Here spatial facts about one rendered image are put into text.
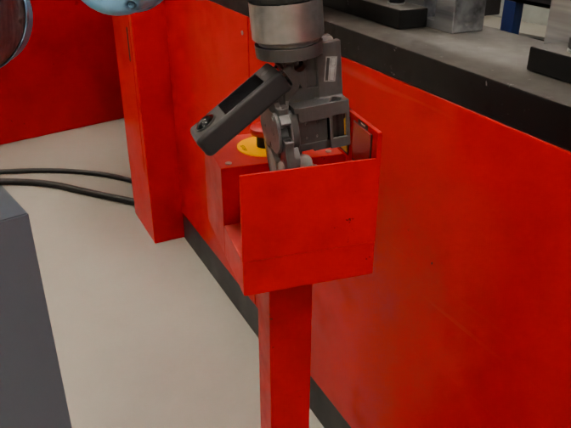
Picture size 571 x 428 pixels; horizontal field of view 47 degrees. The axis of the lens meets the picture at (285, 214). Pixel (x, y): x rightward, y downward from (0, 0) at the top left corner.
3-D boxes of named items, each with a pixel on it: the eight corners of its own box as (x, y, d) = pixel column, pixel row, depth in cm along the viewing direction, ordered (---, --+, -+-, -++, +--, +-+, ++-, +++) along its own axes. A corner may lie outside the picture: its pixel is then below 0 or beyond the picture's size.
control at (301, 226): (207, 219, 91) (200, 93, 83) (315, 203, 95) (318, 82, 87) (244, 296, 74) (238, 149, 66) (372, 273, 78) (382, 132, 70)
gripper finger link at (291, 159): (303, 200, 71) (298, 126, 67) (291, 204, 71) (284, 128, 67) (291, 183, 75) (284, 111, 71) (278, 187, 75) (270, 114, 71)
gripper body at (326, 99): (352, 151, 71) (347, 41, 65) (277, 167, 69) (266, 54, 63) (326, 129, 78) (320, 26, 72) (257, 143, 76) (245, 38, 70)
